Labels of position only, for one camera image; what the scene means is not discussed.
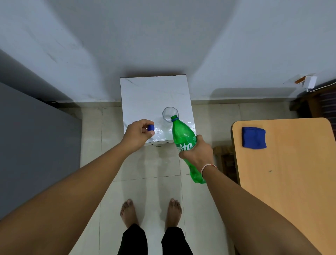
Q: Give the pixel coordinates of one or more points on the person's left thumb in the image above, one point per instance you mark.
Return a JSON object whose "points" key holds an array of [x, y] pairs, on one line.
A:
{"points": [[149, 133]]}

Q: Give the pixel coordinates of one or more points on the person's left hand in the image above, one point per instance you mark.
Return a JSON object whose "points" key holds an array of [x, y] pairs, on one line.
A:
{"points": [[135, 134]]}

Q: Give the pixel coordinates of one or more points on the small white marble table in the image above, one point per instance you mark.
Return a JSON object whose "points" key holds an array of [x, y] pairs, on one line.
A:
{"points": [[154, 102]]}

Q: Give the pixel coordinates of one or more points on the blue folded cloth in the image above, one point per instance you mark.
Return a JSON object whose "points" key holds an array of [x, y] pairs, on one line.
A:
{"points": [[253, 138]]}

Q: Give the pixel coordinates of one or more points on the clear drinking glass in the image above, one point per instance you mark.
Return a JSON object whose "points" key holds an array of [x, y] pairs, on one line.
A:
{"points": [[170, 114]]}

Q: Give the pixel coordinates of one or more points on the person's right forearm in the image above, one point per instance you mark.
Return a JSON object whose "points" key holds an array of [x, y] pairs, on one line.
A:
{"points": [[252, 212]]}

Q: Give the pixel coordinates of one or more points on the grey cabinet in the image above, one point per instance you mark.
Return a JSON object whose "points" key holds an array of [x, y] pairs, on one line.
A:
{"points": [[34, 147]]}

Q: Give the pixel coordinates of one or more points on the person's right foot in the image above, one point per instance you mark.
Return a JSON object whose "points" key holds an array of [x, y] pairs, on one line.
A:
{"points": [[173, 212]]}

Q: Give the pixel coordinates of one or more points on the brown wooden stool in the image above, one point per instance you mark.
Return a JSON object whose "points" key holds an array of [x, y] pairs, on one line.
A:
{"points": [[226, 163]]}

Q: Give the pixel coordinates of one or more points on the white wall adapter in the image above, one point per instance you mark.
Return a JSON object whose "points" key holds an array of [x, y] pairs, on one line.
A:
{"points": [[309, 82]]}

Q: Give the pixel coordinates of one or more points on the person's foot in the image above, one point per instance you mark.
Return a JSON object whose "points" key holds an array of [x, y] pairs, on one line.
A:
{"points": [[173, 212], [128, 212]]}

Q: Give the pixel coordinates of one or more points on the person's black trousers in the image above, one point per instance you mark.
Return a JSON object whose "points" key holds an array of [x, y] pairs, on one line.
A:
{"points": [[154, 240]]}

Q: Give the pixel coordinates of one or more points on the dark wooden chair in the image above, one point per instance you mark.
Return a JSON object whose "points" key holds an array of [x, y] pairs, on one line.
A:
{"points": [[315, 102]]}

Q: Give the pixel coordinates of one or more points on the green plastic soda bottle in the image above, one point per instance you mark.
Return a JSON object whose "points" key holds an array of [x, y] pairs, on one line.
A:
{"points": [[183, 139]]}

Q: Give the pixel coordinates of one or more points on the person's left forearm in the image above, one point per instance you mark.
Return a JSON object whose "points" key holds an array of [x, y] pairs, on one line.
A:
{"points": [[65, 199]]}

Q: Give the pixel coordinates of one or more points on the person's left foot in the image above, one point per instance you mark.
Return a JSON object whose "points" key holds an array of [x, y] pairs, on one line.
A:
{"points": [[128, 212]]}

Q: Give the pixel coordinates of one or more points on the person's right thumb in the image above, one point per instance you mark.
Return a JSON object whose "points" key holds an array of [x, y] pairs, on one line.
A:
{"points": [[201, 141]]}

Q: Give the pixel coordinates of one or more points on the white thread wristband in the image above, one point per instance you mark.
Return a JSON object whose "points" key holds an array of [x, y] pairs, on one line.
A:
{"points": [[207, 168]]}

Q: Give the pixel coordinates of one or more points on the person's right hand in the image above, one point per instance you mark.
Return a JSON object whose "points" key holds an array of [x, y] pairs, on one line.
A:
{"points": [[198, 155]]}

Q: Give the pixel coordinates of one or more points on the wooden desk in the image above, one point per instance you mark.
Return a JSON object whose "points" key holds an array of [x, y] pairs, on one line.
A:
{"points": [[288, 184]]}

